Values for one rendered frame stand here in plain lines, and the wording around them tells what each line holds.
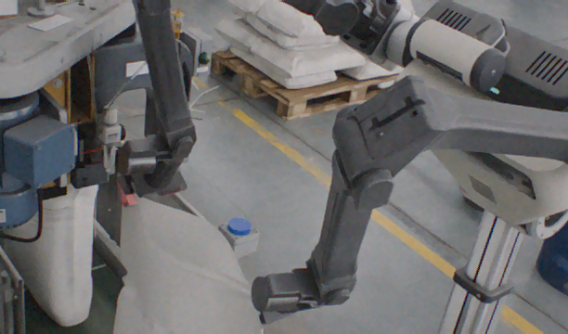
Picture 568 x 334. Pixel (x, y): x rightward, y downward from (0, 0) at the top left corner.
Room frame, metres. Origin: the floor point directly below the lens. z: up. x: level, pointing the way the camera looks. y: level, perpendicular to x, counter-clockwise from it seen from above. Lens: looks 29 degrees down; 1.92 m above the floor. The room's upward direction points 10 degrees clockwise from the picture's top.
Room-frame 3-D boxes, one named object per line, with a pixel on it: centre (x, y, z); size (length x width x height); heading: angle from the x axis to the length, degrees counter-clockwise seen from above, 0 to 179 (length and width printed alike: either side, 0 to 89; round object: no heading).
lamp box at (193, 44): (1.60, 0.25, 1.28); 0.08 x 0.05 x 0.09; 43
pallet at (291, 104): (4.70, -0.10, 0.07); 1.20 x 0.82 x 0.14; 135
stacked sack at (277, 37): (4.46, 0.14, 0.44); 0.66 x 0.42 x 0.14; 37
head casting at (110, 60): (1.59, 0.44, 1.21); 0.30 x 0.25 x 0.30; 43
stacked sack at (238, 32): (4.63, 0.25, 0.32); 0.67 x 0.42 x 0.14; 137
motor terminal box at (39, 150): (1.10, 0.42, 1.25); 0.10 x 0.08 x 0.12; 158
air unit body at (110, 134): (1.39, 0.38, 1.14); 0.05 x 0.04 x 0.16; 133
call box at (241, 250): (1.57, 0.09, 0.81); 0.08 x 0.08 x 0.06; 43
